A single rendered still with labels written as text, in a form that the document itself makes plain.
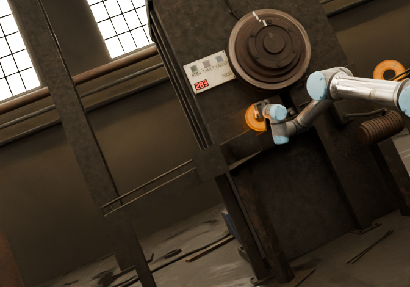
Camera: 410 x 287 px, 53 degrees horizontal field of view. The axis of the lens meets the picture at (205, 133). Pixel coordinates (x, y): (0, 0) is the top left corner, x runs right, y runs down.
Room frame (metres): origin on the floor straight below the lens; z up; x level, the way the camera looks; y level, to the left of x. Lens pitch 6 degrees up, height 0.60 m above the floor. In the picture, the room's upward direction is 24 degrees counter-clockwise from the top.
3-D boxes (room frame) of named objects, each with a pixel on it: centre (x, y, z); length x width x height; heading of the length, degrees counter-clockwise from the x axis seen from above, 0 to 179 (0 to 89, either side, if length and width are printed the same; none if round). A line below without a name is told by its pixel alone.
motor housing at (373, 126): (2.20, -0.87, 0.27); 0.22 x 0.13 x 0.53; 98
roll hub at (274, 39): (2.19, -0.53, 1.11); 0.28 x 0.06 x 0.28; 98
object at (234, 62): (2.29, -0.52, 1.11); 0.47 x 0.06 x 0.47; 98
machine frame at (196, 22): (2.72, -0.46, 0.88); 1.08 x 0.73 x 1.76; 98
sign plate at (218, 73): (2.35, -0.17, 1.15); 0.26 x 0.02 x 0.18; 98
